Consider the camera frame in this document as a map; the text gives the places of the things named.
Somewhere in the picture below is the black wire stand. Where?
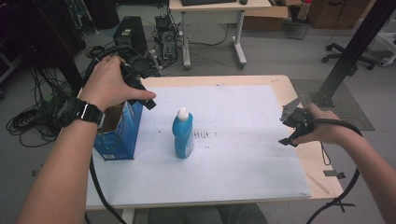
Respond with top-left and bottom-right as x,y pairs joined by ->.
285,15 -> 311,41

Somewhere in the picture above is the thick black left gripper cable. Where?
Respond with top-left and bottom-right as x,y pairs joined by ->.
83,46 -> 129,224

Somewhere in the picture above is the black wristwatch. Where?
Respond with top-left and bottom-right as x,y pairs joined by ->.
54,97 -> 106,129

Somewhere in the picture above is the open grey computer case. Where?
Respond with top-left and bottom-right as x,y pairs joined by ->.
153,15 -> 180,63

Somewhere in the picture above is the blue detergent bottle white cap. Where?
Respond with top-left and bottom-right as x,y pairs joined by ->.
172,106 -> 194,160

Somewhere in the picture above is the large brown cardboard box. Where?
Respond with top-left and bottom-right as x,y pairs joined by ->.
307,0 -> 372,31

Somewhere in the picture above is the white office desk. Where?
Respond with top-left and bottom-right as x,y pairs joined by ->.
169,0 -> 273,71

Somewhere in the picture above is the bundle of black floor cables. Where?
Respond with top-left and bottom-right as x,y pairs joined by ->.
6,66 -> 78,149

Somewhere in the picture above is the black keyboard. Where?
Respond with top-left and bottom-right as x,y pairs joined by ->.
181,0 -> 238,7

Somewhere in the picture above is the person's right hand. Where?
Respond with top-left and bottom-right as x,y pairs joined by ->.
292,103 -> 353,147

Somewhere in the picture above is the white foam board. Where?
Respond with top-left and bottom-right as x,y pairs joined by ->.
86,84 -> 312,209

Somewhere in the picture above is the flat brown cardboard box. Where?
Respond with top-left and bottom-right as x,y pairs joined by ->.
242,5 -> 290,32

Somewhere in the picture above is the white table leg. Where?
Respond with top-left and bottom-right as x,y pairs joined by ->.
120,208 -> 136,224

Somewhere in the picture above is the black aluminium post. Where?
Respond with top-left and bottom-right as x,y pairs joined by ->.
309,0 -> 396,108

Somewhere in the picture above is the person's left hand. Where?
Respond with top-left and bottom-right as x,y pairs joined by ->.
78,55 -> 157,112

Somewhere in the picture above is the black computer tower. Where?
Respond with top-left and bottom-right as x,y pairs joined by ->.
112,16 -> 149,56

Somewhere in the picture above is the thick black gripper cable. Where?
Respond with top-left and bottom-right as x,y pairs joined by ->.
306,118 -> 364,224
83,46 -> 129,224

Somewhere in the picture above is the blue cardboard box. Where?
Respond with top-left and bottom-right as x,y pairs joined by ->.
92,100 -> 144,161

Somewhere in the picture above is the black office chair base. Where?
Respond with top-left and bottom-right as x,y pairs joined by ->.
321,42 -> 378,77

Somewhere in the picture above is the thick black right gripper cable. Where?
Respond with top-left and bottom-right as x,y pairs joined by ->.
306,118 -> 364,224

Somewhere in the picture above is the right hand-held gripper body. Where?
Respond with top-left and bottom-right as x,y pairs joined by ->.
279,96 -> 316,132

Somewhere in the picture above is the grey floor mat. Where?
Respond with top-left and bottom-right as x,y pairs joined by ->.
290,78 -> 375,132

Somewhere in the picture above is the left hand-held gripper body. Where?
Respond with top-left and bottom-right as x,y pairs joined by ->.
120,46 -> 162,91

